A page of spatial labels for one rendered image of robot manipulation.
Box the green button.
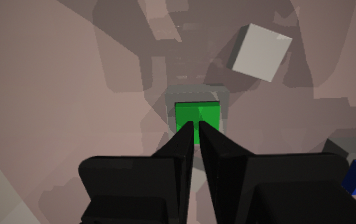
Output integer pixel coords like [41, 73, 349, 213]
[165, 83, 230, 146]

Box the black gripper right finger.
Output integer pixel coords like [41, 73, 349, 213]
[199, 121, 349, 224]

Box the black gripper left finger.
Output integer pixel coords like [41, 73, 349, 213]
[78, 121, 194, 224]

